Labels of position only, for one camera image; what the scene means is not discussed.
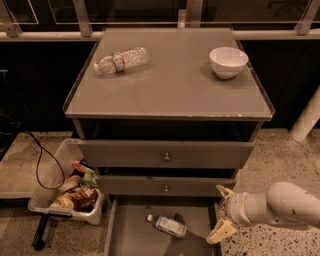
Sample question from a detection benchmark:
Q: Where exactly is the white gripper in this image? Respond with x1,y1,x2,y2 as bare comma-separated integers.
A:
206,185,252,244

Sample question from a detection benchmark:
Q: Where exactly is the blue plastic bottle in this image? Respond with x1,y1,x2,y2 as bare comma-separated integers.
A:
146,214,187,239

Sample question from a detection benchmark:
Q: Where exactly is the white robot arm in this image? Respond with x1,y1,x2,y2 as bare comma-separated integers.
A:
206,182,320,244

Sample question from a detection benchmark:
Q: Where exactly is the brass top drawer knob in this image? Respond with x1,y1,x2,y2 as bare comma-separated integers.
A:
163,153,171,162

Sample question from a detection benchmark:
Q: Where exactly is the grey bottom drawer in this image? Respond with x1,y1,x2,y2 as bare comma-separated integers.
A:
104,196,222,256

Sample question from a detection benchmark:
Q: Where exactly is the grey drawer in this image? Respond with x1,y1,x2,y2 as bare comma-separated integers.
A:
104,196,222,256
96,175,235,197
80,140,253,169

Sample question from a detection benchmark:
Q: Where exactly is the grey drawer cabinet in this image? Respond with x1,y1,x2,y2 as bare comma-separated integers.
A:
62,27,276,256

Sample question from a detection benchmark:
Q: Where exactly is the grey middle drawer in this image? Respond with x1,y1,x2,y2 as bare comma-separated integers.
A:
96,175,235,197

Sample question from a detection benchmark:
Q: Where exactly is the grey top drawer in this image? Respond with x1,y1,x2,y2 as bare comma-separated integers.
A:
80,140,253,169

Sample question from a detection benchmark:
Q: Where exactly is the clear water bottle red label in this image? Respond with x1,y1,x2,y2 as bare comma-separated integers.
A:
93,47,149,74

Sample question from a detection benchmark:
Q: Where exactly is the green snack packet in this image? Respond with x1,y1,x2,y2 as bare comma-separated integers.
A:
81,170,98,188

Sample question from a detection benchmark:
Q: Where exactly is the brown snack bag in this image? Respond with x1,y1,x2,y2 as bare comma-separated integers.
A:
51,185,98,211

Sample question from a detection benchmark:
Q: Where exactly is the white ceramic bowl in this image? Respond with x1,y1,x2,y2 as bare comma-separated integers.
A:
209,47,249,79

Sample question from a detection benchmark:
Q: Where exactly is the white plastic bin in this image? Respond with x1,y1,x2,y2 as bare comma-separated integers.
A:
28,138,104,225

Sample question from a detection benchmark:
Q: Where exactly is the metal window railing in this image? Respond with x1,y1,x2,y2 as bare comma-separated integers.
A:
0,0,320,41

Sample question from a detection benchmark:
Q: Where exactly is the white cylindrical post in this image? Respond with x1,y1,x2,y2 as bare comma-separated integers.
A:
289,85,320,142

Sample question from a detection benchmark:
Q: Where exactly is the black power cable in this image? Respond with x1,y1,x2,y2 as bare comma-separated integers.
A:
0,113,67,191

